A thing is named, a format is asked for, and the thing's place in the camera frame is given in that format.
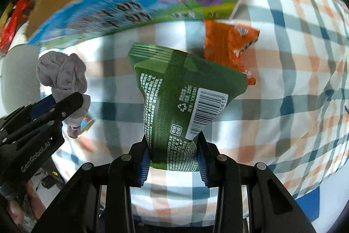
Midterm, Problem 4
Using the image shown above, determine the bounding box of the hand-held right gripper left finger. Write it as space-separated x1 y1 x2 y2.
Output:
32 142 151 233

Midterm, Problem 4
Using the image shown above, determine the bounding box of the plaid blanket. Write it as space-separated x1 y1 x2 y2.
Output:
38 0 349 225

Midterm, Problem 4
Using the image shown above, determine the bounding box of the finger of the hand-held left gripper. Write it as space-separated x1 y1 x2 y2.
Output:
0 94 59 130
5 92 84 146

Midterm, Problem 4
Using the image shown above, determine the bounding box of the small colourful packet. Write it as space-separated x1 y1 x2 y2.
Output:
78 116 96 136

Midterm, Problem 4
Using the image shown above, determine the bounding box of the orange snack packet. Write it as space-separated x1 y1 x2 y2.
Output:
204 19 260 86

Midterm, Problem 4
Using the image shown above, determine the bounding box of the person's left hand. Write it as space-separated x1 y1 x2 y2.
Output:
5 199 26 226

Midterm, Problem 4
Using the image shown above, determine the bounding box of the red plastic bag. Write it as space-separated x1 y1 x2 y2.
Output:
0 0 31 53

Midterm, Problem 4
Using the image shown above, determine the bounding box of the white cushion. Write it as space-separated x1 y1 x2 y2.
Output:
0 45 44 116

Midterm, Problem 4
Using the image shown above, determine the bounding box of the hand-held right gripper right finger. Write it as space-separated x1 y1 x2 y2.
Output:
197 133 317 233

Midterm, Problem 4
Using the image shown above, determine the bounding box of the green snack packet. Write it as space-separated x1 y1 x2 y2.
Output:
128 43 248 172

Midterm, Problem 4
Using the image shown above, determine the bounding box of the grey cloth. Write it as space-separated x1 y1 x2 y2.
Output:
36 51 91 139

